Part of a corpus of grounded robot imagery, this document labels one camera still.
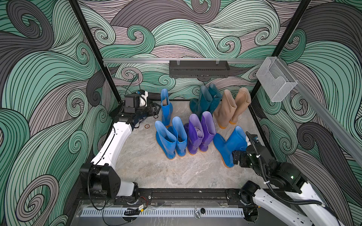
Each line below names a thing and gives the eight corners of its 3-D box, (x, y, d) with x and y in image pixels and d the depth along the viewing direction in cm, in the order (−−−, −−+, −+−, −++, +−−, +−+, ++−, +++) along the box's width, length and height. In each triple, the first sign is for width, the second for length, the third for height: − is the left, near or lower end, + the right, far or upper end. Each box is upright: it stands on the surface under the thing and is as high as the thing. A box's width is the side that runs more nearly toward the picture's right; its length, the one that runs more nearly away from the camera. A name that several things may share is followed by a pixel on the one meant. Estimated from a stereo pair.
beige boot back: (216, 131, 103) (226, 108, 82) (213, 114, 113) (220, 90, 93) (225, 131, 103) (237, 108, 82) (221, 114, 113) (230, 90, 93)
